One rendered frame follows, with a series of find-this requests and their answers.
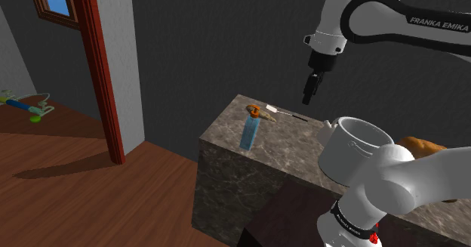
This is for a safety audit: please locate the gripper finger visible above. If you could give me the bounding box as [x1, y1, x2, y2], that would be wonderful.
[312, 70, 326, 94]
[302, 73, 319, 106]

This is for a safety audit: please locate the blue spray bottle orange top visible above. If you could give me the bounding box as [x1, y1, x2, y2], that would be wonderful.
[239, 104, 263, 152]

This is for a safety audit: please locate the white pot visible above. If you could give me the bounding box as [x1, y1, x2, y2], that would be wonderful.
[316, 116, 396, 188]

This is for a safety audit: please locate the orange-brown bread loaf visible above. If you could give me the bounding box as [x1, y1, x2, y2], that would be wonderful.
[395, 136, 457, 204]

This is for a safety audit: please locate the green and blue toy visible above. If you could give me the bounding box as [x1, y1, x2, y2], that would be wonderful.
[0, 89, 56, 124]

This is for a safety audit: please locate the red-brown door frame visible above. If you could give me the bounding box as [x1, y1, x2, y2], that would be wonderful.
[69, 0, 126, 165]

